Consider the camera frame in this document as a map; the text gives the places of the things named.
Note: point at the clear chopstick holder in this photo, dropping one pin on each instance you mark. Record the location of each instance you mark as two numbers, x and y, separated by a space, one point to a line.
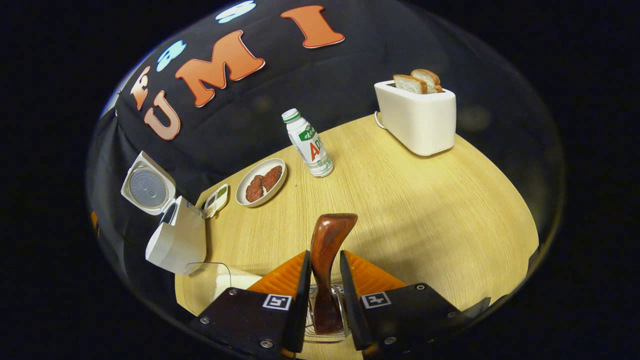
340 336

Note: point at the clear plastic rice container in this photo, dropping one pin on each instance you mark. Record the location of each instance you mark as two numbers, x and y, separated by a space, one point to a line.
205 290

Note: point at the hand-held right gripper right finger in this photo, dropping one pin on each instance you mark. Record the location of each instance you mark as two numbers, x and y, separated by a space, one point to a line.
350 310

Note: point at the white drink bottle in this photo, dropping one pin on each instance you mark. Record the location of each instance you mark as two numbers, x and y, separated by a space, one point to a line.
310 145

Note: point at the bread slice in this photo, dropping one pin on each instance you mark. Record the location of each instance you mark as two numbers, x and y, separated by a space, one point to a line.
431 79
410 84

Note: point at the red meat piece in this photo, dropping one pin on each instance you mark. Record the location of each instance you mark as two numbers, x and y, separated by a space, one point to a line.
272 178
254 189

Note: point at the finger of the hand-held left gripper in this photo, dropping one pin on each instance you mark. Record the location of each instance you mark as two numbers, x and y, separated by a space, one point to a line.
94 222

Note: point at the black backdrop cloth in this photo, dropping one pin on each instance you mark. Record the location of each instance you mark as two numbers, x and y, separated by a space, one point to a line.
325 85

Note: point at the brown wooden spoon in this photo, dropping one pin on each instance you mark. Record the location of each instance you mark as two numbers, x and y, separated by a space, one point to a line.
327 250

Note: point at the white toaster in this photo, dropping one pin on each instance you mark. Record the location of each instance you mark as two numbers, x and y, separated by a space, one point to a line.
420 125

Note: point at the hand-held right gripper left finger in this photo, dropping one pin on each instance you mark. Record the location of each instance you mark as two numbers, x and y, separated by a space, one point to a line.
302 310

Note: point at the white round plate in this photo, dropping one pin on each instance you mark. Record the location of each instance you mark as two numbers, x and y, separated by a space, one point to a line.
272 167

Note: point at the white rice cooker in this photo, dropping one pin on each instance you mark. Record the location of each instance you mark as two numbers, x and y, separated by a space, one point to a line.
175 245

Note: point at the white divided seasoning tray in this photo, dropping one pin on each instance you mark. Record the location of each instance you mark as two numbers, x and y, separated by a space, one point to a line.
216 200

